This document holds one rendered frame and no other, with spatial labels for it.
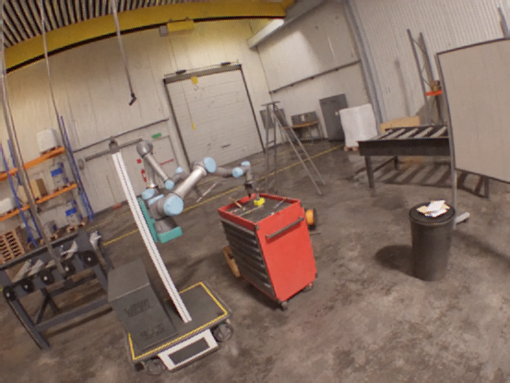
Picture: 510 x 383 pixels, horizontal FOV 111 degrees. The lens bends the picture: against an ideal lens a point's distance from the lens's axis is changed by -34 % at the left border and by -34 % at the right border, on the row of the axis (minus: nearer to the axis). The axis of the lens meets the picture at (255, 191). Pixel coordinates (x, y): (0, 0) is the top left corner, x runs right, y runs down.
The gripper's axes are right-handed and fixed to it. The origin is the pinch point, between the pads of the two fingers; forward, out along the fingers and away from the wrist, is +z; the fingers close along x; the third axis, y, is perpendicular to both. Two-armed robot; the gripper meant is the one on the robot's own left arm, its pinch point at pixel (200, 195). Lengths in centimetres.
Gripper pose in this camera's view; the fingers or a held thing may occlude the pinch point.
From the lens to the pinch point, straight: 233.3
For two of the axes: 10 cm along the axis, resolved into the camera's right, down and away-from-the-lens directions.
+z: 6.4, 7.3, 2.5
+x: -3.5, -0.2, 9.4
